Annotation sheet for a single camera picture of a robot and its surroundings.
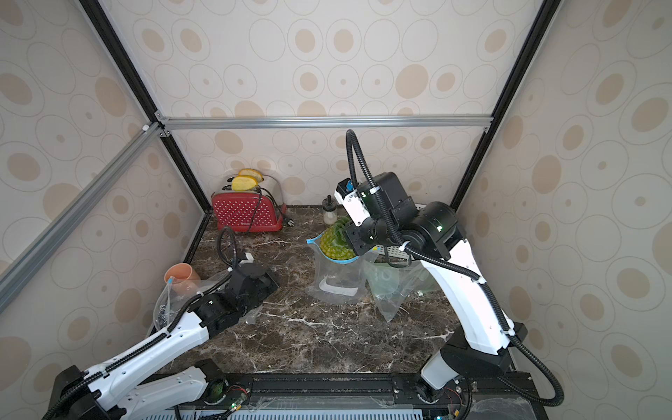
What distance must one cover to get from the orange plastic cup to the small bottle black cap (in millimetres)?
549

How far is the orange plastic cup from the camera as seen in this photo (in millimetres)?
873

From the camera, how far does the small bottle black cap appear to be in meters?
1.09
